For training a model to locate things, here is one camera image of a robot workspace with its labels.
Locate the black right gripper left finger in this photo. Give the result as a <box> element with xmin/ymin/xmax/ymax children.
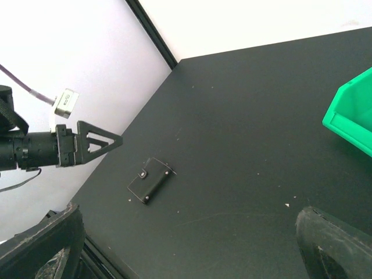
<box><xmin>1</xmin><ymin>203</ymin><xmax>85</xmax><ymax>278</ymax></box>

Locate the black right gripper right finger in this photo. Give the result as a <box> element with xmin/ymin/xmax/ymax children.
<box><xmin>295</xmin><ymin>206</ymin><xmax>371</xmax><ymax>278</ymax></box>

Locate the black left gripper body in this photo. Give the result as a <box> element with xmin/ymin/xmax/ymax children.
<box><xmin>55</xmin><ymin>124</ymin><xmax>76</xmax><ymax>167</ymax></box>

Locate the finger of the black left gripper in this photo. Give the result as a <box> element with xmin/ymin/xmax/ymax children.
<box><xmin>76</xmin><ymin>121</ymin><xmax>123</xmax><ymax>165</ymax></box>

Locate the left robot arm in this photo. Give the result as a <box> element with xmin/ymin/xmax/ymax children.
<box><xmin>1</xmin><ymin>85</ymin><xmax>123</xmax><ymax>171</ymax></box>

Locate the green plastic bin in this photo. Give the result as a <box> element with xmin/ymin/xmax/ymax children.
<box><xmin>322</xmin><ymin>69</ymin><xmax>371</xmax><ymax>156</ymax></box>

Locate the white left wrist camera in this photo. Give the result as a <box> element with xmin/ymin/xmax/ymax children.
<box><xmin>49</xmin><ymin>88</ymin><xmax>80</xmax><ymax>133</ymax></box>

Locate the black corner frame post left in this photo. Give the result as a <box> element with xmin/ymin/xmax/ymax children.
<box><xmin>126</xmin><ymin>0</ymin><xmax>178</xmax><ymax>70</ymax></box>

